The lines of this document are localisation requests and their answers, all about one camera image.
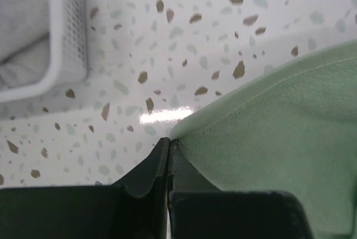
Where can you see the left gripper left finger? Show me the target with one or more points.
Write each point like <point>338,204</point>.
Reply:
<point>134,206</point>

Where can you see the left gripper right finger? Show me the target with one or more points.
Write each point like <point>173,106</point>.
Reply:
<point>199,209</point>

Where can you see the mint green towel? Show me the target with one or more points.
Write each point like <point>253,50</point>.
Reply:
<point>292,129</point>

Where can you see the grey towel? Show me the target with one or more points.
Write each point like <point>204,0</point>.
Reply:
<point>25,45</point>

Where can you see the white plastic basket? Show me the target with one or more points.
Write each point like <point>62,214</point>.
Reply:
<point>68,61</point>

